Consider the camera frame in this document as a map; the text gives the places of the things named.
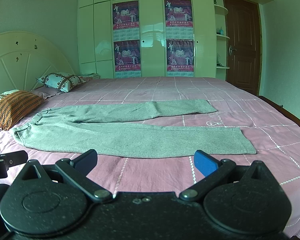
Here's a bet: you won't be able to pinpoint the grey knit pants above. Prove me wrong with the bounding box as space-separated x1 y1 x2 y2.
12 100 256 159

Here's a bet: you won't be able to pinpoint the orange striped pillow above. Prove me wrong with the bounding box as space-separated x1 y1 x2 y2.
0 90 44 131

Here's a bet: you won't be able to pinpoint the white patterned pillow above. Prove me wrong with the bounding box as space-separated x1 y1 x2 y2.
36 72 85 93

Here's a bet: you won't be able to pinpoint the cream arched headboard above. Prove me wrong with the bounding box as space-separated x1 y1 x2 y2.
0 31 75 94

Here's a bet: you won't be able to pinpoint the lower right calendar poster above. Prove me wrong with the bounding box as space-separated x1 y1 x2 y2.
166 40 194 74

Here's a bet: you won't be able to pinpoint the calendar poster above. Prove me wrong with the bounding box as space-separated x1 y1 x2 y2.
113 1 139 30
114 40 141 72
166 40 194 74
165 0 193 28

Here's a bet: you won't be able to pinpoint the lower left calendar poster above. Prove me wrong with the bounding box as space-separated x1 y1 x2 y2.
114 40 141 72

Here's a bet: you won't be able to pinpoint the brown wooden door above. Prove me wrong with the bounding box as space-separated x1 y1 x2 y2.
223 0 262 96

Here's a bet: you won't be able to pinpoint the cream wardrobe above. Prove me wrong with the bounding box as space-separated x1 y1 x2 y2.
77 0 272 79

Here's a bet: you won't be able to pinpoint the upper right calendar poster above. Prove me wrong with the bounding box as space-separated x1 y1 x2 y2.
165 0 193 28

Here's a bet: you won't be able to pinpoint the corner shelf unit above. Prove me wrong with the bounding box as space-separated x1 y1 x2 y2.
213 0 230 81

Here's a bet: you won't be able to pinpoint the upper left calendar poster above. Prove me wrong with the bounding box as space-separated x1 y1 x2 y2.
113 1 139 30

